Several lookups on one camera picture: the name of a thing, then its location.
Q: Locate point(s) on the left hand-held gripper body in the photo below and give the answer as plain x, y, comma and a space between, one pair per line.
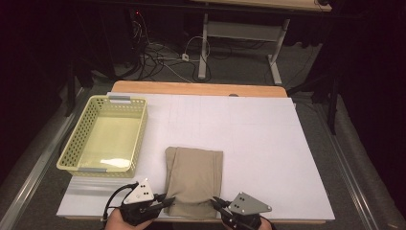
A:
139, 211

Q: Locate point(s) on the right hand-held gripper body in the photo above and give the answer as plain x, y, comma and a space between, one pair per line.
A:
245, 217

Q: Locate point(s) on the beige pants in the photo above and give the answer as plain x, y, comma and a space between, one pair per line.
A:
193, 179

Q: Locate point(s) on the pale yellow plastic basket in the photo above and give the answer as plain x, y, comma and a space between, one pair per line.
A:
108, 140

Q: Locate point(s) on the person's right hand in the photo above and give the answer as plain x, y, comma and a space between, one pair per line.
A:
265, 226

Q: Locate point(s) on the person's left hand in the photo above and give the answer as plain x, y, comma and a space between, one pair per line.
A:
118, 223

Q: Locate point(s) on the white foam board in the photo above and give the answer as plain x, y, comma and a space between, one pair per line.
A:
255, 143

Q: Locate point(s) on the dark metal stand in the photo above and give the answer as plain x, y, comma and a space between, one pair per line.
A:
71, 96
333, 108

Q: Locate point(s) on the white power adapter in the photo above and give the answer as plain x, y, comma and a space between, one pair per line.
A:
185, 57

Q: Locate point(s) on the light wooden desk top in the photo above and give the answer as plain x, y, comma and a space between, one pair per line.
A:
261, 4

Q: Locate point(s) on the grey metal floor rail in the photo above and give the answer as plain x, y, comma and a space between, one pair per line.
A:
32, 172
348, 179

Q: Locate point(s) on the white metal desk frame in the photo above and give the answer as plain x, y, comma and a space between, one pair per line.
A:
242, 31

